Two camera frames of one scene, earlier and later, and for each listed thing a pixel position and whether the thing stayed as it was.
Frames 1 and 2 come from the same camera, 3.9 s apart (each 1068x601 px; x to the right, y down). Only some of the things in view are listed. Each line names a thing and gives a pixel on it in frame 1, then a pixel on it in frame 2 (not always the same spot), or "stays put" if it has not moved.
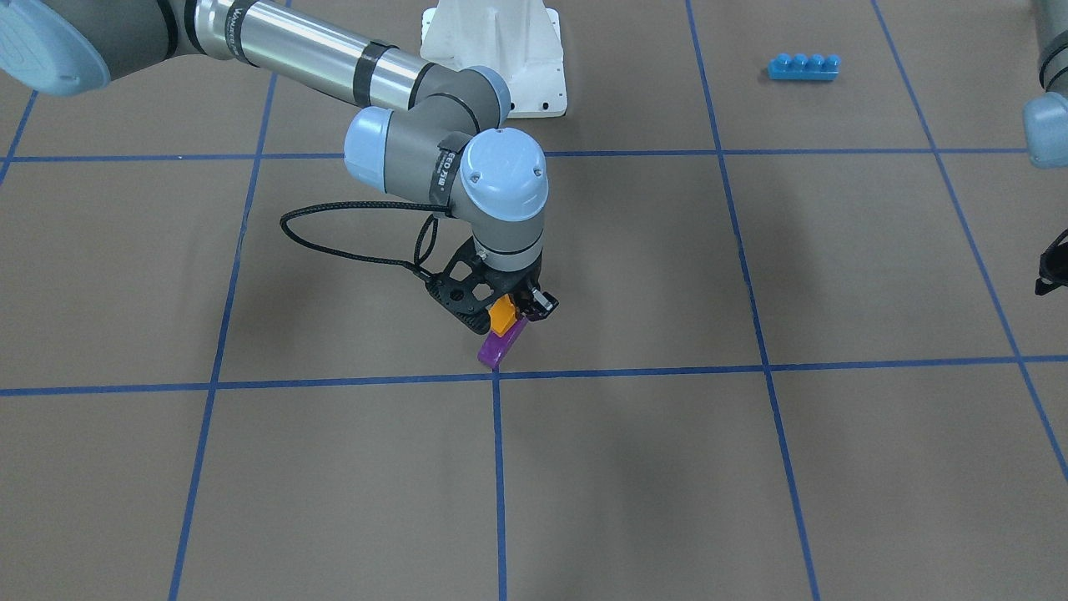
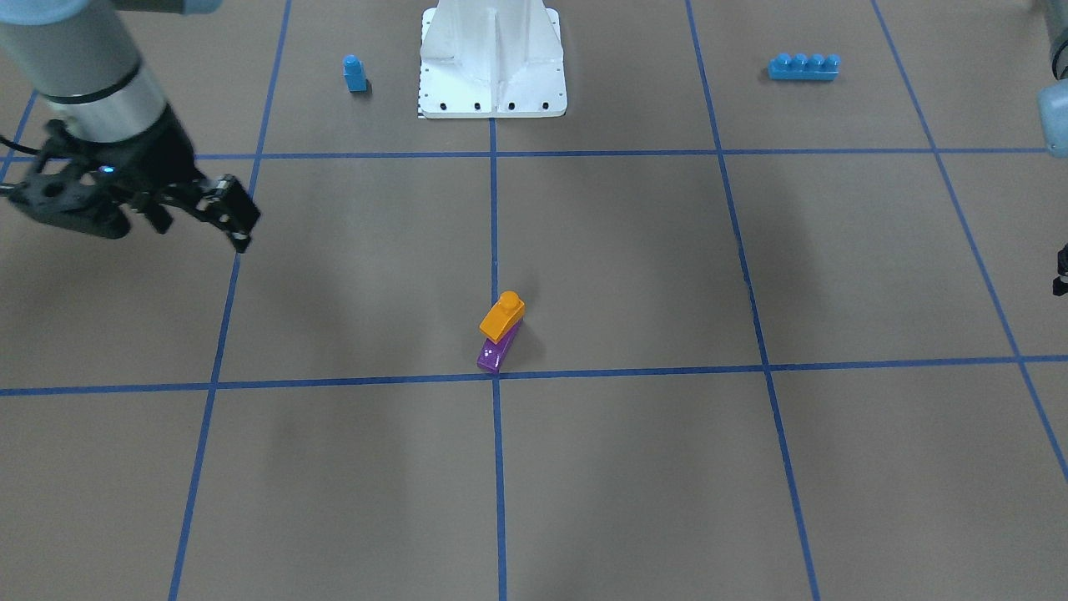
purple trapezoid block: [495, 346] stays put
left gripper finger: [1053, 267] to [1060, 283]
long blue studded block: [800, 67] stays put
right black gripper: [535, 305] to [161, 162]
